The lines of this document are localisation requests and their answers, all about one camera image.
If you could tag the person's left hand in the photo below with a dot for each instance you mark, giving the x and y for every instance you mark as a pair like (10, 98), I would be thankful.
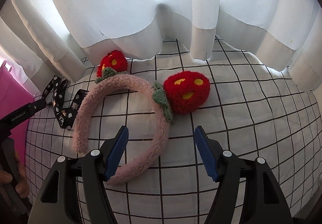
(22, 183)

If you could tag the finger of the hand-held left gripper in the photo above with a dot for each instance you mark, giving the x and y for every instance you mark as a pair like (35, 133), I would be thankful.
(37, 105)

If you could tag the white black grid cloth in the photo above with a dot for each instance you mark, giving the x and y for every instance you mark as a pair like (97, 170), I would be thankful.
(239, 126)

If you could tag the pink fuzzy strawberry headband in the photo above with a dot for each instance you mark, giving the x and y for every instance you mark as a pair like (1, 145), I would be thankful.
(100, 93)

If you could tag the white sheer curtain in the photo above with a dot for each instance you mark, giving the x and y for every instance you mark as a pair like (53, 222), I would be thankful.
(163, 0)

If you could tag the pink plastic tub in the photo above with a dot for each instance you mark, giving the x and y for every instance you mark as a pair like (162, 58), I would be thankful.
(15, 88)

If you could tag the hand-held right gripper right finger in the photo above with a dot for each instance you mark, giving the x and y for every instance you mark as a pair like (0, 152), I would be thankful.
(205, 153)

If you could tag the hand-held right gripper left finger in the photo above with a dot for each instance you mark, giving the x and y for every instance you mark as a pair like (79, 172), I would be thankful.
(118, 153)

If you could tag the cream curtain panel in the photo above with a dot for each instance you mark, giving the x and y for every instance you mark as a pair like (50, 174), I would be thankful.
(50, 58)

